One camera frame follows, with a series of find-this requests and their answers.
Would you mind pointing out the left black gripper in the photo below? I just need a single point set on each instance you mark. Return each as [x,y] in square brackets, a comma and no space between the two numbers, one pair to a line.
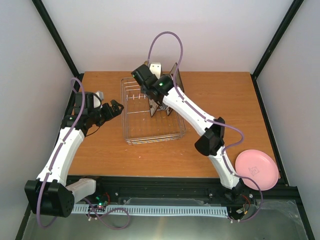
[109,114]

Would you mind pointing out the square dark rimmed plate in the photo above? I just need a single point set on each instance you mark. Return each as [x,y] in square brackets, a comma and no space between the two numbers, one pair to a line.
[153,107]

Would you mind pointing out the round striped white plate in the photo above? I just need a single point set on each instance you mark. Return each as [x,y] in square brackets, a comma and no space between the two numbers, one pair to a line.
[164,107]

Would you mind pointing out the wire metal dish rack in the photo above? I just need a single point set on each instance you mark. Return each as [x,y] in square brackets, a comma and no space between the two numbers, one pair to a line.
[138,125]

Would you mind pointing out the square floral plate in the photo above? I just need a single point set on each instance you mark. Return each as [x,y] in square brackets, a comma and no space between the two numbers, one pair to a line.
[179,83]

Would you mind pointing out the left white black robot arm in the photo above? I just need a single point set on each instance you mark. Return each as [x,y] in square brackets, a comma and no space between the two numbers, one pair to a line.
[49,193]

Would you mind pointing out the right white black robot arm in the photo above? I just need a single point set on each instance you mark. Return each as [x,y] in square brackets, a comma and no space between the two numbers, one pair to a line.
[165,91]

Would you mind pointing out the left circuit board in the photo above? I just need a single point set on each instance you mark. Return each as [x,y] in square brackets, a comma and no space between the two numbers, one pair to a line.
[103,200]

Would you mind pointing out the circuit board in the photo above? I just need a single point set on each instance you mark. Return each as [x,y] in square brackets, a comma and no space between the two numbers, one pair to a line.
[245,207]
[103,200]

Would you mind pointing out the pink round plate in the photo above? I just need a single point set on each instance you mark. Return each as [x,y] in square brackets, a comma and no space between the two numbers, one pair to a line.
[259,167]

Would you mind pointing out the right circuit board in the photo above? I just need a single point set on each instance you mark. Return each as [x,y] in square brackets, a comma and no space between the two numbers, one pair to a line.
[245,207]

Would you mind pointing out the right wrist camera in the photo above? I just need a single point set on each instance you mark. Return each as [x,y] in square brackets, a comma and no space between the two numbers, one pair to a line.
[145,72]

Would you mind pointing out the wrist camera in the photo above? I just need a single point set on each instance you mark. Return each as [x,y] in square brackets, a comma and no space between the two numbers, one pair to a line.
[145,72]
[92,100]

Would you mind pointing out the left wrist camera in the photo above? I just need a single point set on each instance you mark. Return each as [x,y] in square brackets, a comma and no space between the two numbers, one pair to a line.
[92,100]

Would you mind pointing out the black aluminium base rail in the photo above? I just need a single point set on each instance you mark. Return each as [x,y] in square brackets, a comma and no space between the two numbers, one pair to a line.
[208,190]

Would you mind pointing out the left black frame post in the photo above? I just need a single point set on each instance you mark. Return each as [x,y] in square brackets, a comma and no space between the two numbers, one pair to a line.
[47,20]

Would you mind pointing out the black frame post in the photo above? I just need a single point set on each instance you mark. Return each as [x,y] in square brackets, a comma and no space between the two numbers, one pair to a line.
[47,20]
[283,26]

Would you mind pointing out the grey slotted cable duct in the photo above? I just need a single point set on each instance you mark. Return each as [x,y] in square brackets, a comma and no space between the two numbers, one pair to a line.
[164,211]

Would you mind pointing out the right black frame post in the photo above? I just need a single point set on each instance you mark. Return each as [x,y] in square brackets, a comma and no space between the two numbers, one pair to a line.
[283,26]

